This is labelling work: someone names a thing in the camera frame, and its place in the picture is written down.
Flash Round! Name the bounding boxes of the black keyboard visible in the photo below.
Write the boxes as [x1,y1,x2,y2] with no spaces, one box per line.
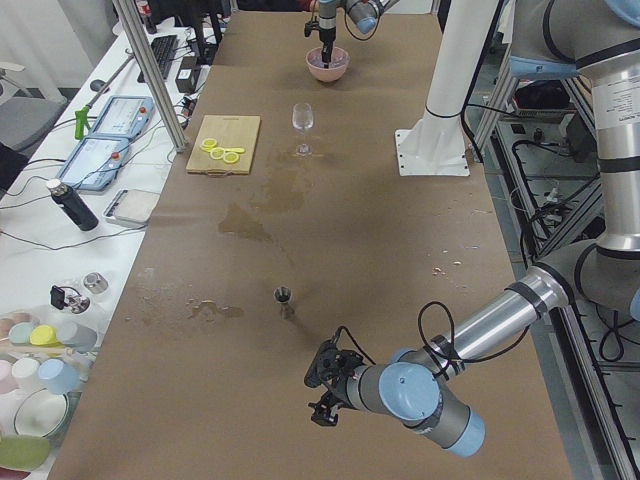
[151,35,178,80]

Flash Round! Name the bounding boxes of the far teach pendant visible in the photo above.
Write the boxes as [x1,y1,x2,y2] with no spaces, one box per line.
[89,95,155,140]

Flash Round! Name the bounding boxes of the pink ice bowl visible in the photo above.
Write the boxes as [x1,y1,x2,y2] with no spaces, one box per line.
[305,46,350,83]

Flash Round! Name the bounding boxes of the teach pendant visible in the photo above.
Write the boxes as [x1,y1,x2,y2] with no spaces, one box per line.
[57,136,130,193]
[89,95,155,140]

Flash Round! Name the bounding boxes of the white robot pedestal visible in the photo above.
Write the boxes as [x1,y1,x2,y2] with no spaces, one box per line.
[396,0,501,177]

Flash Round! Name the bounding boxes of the clear wine glass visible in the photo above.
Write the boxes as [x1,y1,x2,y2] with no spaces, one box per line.
[292,103,314,156]

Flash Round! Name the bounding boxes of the lemon slice far end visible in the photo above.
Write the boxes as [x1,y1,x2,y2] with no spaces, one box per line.
[200,138,218,151]

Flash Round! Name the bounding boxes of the bamboo cutting board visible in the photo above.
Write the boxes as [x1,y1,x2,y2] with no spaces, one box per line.
[186,115,261,175]

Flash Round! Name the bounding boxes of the white plate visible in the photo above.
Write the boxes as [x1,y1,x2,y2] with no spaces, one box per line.
[13,389,69,438]

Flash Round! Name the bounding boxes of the green bowl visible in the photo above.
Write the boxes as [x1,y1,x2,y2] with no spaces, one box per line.
[1,435,51,472]

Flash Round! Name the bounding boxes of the near teach pendant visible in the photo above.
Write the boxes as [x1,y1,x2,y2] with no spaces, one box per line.
[57,136,130,193]

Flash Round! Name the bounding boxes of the grey cup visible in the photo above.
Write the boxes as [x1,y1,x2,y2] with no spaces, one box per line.
[57,321,98,353]

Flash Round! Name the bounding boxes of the middle lemon slice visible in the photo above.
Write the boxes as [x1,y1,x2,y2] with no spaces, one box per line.
[209,147,227,160]

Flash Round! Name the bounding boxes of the steel cup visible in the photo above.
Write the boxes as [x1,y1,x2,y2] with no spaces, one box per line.
[82,272,109,295]

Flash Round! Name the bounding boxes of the aluminium frame post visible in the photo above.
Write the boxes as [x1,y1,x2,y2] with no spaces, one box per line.
[113,0,187,153]

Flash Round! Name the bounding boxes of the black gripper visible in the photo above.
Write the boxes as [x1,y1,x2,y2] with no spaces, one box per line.
[319,17,335,69]
[305,339,364,427]

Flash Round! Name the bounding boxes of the blue cup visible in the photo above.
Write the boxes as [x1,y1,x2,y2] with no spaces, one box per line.
[37,358,80,395]

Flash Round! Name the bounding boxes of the green handled tool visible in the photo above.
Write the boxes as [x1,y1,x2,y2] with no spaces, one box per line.
[74,49,139,140]

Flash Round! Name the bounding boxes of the black water bottle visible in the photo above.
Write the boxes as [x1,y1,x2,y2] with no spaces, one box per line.
[46,178,99,231]

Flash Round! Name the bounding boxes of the white cup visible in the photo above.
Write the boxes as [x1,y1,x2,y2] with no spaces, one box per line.
[11,357,43,392]

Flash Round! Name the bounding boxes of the steel jigger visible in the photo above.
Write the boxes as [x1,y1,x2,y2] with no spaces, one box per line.
[274,286,295,319]

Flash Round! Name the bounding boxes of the silver tray scale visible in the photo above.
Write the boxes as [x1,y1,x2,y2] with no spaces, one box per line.
[103,189,160,228]

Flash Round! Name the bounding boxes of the yellow cup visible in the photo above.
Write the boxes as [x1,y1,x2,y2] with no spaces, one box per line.
[29,324,60,347]

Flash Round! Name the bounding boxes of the lemon slice near handle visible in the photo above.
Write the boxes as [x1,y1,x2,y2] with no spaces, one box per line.
[222,152,240,164]

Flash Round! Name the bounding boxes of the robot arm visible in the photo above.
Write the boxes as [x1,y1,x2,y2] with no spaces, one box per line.
[314,0,396,68]
[304,1,639,457]

